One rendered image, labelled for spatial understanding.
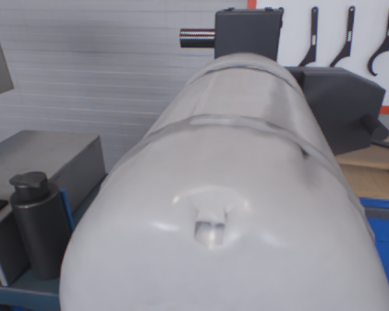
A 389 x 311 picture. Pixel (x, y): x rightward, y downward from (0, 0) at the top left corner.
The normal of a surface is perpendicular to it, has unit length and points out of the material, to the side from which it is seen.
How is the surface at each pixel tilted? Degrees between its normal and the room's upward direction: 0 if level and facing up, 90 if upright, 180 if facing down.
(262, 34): 90
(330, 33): 90
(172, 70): 90
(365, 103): 90
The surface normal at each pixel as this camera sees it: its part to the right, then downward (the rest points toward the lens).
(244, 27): -0.18, 0.45
